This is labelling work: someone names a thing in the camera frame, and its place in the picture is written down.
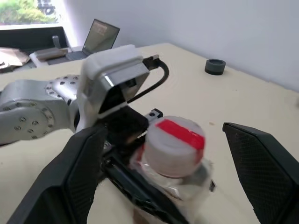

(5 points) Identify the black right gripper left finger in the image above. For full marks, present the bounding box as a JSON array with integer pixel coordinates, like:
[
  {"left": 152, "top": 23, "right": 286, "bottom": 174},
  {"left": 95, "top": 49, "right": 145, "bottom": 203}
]
[{"left": 6, "top": 126, "right": 108, "bottom": 224}]

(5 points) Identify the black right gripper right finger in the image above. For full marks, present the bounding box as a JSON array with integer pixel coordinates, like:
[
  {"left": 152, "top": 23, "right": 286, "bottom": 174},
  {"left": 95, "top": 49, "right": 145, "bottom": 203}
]
[{"left": 221, "top": 122, "right": 299, "bottom": 224}]

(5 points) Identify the clear plastic drink bottle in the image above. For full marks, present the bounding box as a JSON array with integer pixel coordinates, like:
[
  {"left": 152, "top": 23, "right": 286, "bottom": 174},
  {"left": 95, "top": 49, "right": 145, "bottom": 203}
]
[{"left": 129, "top": 149, "right": 216, "bottom": 224}]

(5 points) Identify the white bottle cap red tape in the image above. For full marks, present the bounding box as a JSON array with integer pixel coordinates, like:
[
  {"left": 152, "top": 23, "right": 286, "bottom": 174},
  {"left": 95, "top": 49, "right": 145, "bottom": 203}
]
[{"left": 143, "top": 115, "right": 206, "bottom": 178}]

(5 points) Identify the dark open laptop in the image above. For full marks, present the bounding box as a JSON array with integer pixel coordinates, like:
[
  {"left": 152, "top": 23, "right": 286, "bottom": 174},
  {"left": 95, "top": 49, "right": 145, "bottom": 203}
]
[{"left": 66, "top": 18, "right": 121, "bottom": 60}]

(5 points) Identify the white tray with brown pieces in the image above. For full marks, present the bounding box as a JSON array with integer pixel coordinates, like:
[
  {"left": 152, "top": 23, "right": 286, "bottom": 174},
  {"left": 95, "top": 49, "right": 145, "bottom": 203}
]
[{"left": 29, "top": 47, "right": 73, "bottom": 69}]

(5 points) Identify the black round cap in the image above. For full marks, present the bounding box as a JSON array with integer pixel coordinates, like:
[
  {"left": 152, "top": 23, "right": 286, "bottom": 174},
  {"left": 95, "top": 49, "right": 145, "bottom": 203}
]
[{"left": 205, "top": 58, "right": 227, "bottom": 77}]

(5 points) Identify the brown cardboard sheet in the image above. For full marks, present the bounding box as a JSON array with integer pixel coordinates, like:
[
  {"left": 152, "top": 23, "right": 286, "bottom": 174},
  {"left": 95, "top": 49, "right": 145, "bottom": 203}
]
[{"left": 0, "top": 46, "right": 31, "bottom": 73}]

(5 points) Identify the black bench panel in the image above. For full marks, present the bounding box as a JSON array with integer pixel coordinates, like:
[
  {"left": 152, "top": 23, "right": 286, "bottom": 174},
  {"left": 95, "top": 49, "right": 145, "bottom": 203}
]
[{"left": 0, "top": 26, "right": 71, "bottom": 52}]

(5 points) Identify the window with green view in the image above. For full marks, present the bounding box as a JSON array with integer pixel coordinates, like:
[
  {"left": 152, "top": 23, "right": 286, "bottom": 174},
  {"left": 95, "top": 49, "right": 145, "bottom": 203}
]
[{"left": 0, "top": 0, "right": 59, "bottom": 25}]

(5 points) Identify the black left wrist camera cable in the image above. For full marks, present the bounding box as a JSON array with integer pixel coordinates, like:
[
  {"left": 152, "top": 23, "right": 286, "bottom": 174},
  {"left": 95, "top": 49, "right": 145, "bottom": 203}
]
[{"left": 127, "top": 55, "right": 170, "bottom": 104}]

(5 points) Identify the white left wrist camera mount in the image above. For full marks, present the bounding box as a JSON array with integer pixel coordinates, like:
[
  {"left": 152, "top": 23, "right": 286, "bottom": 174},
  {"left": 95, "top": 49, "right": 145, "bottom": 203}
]
[{"left": 76, "top": 44, "right": 151, "bottom": 134}]

